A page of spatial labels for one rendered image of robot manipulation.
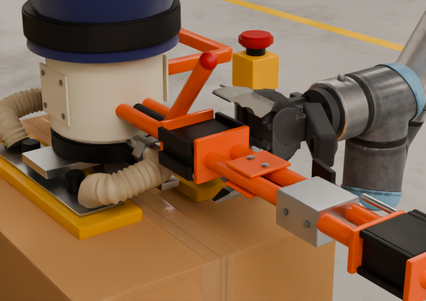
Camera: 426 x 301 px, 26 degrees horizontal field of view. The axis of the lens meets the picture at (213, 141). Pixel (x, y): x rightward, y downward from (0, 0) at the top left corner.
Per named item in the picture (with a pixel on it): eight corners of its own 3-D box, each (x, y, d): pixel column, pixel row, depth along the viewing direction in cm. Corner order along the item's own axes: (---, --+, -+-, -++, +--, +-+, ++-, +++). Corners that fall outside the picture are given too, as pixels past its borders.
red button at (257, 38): (231, 52, 183) (231, 32, 181) (258, 46, 187) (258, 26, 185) (252, 61, 178) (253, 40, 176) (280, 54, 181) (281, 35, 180)
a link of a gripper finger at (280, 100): (234, 108, 118) (276, 134, 124) (243, 113, 117) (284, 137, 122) (251, 76, 118) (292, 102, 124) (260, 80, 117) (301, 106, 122)
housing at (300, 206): (272, 225, 104) (273, 189, 102) (317, 208, 108) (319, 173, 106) (314, 249, 99) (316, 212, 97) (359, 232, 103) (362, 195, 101)
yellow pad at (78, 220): (-24, 158, 147) (-27, 128, 145) (33, 144, 152) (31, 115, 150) (79, 242, 121) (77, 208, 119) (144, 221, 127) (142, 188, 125)
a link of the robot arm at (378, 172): (404, 189, 147) (412, 117, 142) (398, 222, 137) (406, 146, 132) (345, 182, 149) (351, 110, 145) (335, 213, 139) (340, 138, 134)
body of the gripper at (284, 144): (231, 146, 128) (296, 127, 134) (271, 166, 121) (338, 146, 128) (231, 94, 125) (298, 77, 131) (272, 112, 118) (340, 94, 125)
